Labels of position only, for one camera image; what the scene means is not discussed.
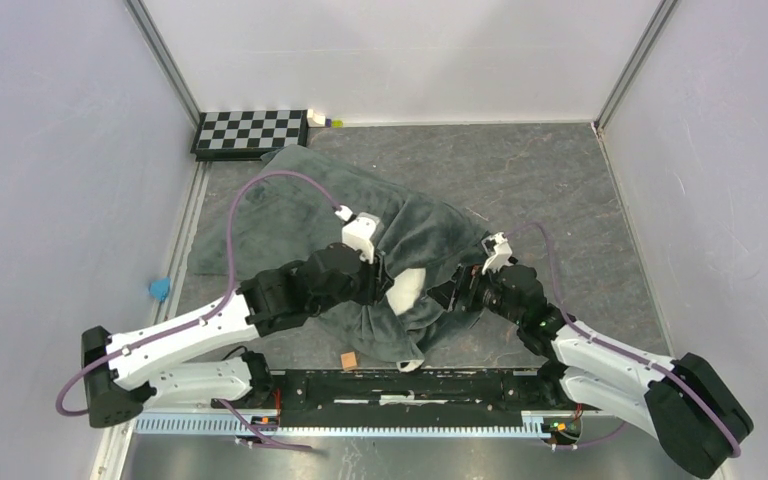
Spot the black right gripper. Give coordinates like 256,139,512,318
425,260,523,326

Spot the white pillow with yellow edge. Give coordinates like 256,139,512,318
385,268,426,316

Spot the zebra and grey pillowcase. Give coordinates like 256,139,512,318
187,144,491,374

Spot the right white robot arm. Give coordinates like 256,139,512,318
428,265,754,479

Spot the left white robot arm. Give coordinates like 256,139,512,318
82,243,394,428

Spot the small orange cube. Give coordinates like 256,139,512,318
340,352,358,371

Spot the small white yellow object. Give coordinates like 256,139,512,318
306,109,344,128

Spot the black grey checkerboard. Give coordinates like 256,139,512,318
191,110,309,161

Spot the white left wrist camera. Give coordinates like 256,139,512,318
335,205,381,264

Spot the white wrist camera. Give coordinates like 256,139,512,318
481,232,513,275
335,205,381,264

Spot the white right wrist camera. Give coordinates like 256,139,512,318
481,232,513,275

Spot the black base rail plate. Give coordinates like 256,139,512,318
251,367,558,429

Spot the slotted cable duct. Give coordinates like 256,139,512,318
134,410,550,440

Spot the blue clip on wall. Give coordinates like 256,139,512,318
148,277,171,303

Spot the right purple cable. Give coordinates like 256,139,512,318
503,221,743,458

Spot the purple cable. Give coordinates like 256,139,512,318
55,170,344,453
503,221,743,458

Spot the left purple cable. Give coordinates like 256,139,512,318
55,170,344,453

